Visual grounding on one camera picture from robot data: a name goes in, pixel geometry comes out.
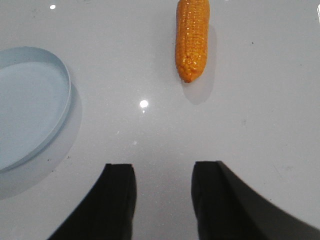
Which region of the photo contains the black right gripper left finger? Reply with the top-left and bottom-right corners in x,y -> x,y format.
49,164 -> 137,240

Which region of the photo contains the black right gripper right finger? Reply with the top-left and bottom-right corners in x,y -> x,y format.
191,161 -> 320,240

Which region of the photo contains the light blue round plate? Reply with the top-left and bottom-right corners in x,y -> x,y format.
0,46 -> 72,173

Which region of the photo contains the orange plastic corn cob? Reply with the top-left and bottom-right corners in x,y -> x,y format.
175,0 -> 210,83

